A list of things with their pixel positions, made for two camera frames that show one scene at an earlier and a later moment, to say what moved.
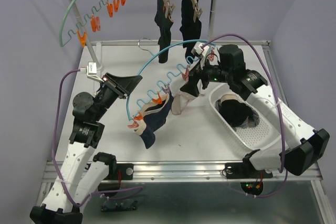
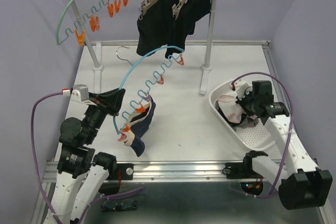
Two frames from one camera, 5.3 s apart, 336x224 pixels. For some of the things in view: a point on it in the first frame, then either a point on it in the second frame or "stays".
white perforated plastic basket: (264, 135) stays
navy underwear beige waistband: (153, 116) -> (137, 126)
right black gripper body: (213, 73) -> (248, 103)
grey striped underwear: (252, 121) stays
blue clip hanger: (146, 62) -> (147, 80)
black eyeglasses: (111, 205) stays
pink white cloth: (180, 98) -> (229, 104)
